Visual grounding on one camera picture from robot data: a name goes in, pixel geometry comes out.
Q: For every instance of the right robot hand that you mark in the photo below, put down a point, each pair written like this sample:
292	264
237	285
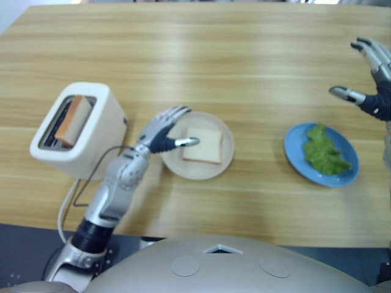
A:
377	100

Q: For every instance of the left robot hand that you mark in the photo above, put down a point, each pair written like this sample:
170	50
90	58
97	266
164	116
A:
159	134

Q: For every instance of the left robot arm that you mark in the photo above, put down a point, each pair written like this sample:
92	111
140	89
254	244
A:
113	195

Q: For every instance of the beige plate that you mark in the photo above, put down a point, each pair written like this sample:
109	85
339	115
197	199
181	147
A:
198	145

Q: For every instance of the bread slice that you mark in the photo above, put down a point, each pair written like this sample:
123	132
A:
74	120
203	146

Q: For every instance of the green lettuce leaf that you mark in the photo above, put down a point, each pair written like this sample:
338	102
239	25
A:
323	151

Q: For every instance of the cream toaster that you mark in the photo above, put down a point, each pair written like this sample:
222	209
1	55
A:
82	128

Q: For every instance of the blue plate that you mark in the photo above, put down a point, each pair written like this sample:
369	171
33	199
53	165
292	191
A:
320	154

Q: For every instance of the robot body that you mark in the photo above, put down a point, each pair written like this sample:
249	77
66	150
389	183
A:
226	265

